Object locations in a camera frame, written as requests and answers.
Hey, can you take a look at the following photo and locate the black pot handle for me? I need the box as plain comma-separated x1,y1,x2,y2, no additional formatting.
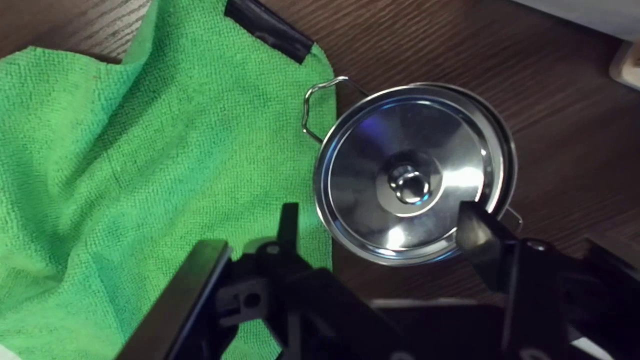
223,0,315,66

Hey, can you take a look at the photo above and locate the green microfibre cloth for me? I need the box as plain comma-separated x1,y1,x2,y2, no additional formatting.
0,0,338,360

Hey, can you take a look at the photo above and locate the silver metal bowl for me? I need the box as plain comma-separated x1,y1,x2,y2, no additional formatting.
318,89,504,264

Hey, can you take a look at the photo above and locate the small steel pot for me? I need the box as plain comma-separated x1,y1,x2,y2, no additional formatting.
299,73,526,267

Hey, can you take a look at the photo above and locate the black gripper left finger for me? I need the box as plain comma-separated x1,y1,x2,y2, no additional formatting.
115,200,402,360

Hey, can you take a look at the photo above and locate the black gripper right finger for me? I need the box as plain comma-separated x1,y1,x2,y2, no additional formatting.
455,200,640,360

